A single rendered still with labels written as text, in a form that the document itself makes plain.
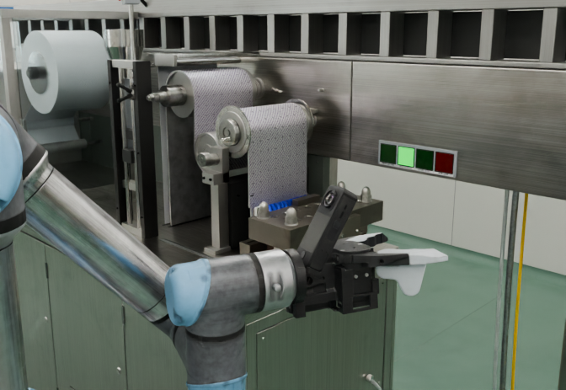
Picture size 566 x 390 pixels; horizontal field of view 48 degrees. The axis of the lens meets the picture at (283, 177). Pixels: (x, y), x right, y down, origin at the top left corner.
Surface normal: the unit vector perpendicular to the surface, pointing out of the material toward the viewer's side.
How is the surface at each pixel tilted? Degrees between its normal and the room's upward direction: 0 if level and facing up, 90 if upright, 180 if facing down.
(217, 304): 93
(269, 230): 90
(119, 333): 90
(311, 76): 90
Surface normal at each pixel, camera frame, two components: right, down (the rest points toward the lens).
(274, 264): 0.25, -0.60
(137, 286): 0.33, 0.27
